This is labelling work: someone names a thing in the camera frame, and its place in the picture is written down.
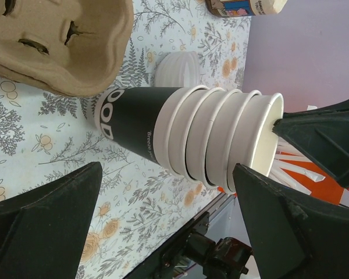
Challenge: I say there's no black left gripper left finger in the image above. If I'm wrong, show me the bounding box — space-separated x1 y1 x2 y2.
0 162 102 278

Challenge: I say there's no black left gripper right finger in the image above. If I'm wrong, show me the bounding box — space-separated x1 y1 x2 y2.
233 164 349 278

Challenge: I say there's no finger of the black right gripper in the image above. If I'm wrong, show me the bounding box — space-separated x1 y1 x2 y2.
273 99 349 188

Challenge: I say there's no stack of paper cups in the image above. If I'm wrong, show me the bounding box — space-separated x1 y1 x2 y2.
94 85 284 194

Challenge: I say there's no orange paper bag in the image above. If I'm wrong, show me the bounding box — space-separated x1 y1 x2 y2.
216 142 346 206

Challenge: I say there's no floral table mat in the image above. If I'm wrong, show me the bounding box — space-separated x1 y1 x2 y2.
0 0 252 279

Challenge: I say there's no wrapped toilet paper roll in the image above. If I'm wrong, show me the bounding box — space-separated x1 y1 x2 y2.
206 0 287 17

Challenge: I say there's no stack of white lids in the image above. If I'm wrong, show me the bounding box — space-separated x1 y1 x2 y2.
154 51 200 87

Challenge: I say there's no brown cardboard cup carrier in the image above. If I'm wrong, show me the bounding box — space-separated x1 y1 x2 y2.
0 0 133 97

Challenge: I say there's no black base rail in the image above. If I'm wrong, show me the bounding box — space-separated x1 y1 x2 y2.
125 194 252 278

